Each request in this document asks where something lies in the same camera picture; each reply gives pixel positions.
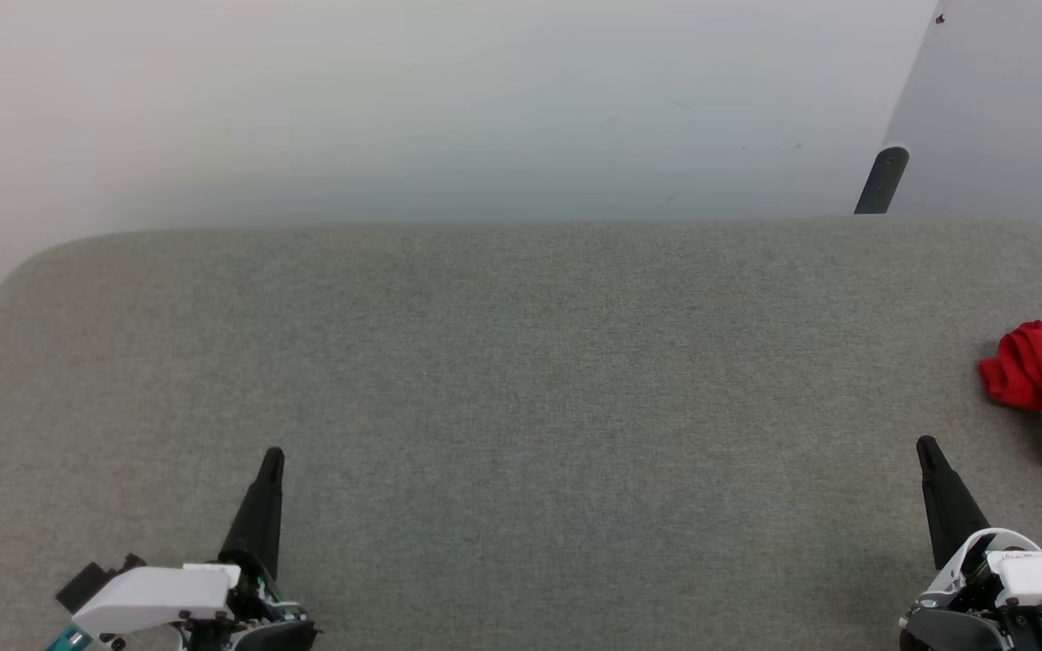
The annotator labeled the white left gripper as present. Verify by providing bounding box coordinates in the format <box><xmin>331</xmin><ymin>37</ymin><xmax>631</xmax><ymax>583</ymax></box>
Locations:
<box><xmin>73</xmin><ymin>447</ymin><xmax>321</xmax><ymax>651</ymax></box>

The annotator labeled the grey fabric sofa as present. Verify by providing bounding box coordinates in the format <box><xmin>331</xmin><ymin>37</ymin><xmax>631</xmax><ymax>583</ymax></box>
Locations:
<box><xmin>0</xmin><ymin>217</ymin><xmax>1042</xmax><ymax>651</ymax></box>

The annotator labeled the light grey flat panel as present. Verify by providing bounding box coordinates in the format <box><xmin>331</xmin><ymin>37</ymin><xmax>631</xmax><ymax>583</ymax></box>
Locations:
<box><xmin>883</xmin><ymin>0</ymin><xmax>1042</xmax><ymax>234</ymax></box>

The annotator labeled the dark grey round post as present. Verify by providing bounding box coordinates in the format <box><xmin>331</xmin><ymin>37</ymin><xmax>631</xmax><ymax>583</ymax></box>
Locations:
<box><xmin>854</xmin><ymin>146</ymin><xmax>911</xmax><ymax>215</ymax></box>

